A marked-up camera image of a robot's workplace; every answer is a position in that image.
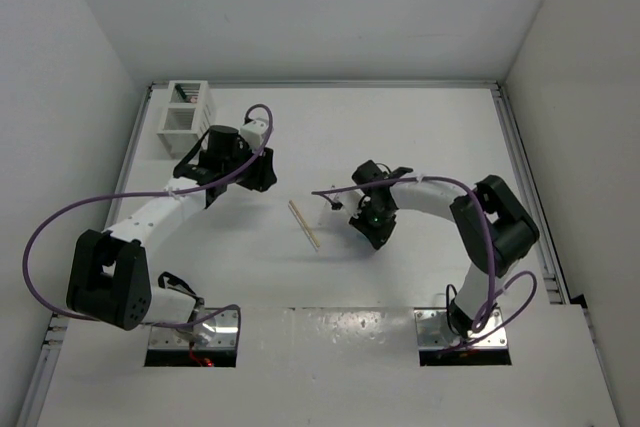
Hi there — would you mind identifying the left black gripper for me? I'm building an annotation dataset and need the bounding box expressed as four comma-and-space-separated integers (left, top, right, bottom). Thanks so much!
222, 137, 276, 191

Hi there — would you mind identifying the tan and white pencil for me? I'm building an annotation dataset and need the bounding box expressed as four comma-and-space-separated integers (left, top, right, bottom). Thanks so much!
288, 200, 320, 252

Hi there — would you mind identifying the dark teal makeup pen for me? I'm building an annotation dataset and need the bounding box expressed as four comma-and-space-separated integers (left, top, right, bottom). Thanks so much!
172, 83, 200, 103

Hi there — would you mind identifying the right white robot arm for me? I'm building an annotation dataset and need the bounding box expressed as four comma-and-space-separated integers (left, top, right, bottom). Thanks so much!
335, 160, 540, 338

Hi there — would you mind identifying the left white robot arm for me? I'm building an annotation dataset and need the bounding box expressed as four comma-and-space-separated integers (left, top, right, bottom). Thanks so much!
66, 119, 277, 331

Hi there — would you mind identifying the white two-slot organizer box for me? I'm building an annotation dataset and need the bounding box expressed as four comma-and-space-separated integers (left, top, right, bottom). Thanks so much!
157, 80, 217, 158

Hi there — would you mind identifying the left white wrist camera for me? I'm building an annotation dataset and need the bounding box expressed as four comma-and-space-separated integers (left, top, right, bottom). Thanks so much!
239, 118, 270, 150

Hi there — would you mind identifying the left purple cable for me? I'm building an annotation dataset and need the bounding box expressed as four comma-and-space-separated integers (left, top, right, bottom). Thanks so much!
23, 104, 275, 321

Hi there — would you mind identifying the purple cable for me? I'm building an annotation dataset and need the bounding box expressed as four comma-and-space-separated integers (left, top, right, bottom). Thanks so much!
23, 104, 275, 321
311, 175, 538, 351

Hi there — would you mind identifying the back aluminium frame rail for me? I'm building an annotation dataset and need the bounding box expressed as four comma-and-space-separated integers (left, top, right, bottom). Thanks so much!
149, 79, 501, 90

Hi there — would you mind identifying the aluminium frame rail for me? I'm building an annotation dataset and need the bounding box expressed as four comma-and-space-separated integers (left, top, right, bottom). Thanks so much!
149, 79, 501, 90
491, 83, 571, 305
16, 83, 154, 427

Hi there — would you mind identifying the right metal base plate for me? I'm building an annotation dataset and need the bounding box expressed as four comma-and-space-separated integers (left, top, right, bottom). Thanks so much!
414, 309, 509, 351

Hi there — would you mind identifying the metal base plate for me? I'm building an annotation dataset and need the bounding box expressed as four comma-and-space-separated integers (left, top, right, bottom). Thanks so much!
414, 309, 509, 351
148, 308, 241, 351

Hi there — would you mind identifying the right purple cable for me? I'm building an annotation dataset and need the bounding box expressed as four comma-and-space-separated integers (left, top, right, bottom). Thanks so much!
311, 175, 538, 351

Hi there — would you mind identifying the right aluminium frame rail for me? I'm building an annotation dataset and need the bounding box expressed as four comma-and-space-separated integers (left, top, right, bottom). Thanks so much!
491, 83, 571, 305

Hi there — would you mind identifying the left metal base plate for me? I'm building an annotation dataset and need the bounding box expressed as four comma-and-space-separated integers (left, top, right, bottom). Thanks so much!
148, 308, 241, 351

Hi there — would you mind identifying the left aluminium frame rail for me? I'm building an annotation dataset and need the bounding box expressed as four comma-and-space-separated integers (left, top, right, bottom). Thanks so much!
16, 83, 154, 427

